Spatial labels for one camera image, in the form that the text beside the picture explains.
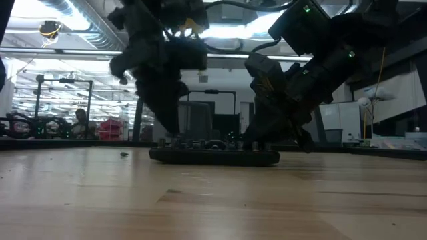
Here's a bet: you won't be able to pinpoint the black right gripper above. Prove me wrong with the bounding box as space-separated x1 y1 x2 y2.
243 71 334 154

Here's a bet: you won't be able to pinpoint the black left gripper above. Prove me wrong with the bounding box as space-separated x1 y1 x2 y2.
131 35 209 135

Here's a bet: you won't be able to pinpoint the black plastic tool case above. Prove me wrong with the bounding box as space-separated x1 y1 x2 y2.
149 137 281 167

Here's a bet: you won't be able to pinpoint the mesh-back office chair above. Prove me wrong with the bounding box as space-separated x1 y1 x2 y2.
177 101 214 141

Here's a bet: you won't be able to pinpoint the grey waste bin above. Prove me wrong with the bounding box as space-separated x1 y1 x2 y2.
324 128 344 144

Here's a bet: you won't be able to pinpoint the red storage bin rack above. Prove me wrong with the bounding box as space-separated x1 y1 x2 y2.
99 118 125 141

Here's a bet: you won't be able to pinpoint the white partition panel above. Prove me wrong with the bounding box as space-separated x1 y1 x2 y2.
319 101 362 143

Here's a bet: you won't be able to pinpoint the person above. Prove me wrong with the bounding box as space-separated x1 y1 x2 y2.
71 108 98 139

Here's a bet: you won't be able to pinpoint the cluttered side table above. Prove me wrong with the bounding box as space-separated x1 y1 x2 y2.
362 131 427 151

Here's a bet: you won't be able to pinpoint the background robot arms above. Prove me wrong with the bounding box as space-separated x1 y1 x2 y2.
0 111 73 140

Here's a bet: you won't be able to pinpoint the black monitor stand frame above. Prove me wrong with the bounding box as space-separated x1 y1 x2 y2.
186 89 242 141

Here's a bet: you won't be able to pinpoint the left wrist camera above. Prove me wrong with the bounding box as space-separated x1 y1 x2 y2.
109 49 135 86

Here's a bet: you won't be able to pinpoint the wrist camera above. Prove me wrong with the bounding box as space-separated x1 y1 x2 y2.
109 49 135 86
244 52 288 97

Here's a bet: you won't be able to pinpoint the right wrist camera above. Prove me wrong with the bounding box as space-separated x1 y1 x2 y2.
244 52 288 97

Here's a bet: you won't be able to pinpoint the black gantry frame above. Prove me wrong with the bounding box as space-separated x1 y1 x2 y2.
34 73 94 139

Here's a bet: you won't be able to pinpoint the silver ventilation duct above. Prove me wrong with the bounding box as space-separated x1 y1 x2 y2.
36 0 127 51

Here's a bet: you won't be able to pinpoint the yellow cable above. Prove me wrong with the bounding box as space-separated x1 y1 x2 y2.
372 46 387 101

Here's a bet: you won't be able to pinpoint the ceiling cable reel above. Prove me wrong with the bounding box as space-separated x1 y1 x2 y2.
38 19 63 46

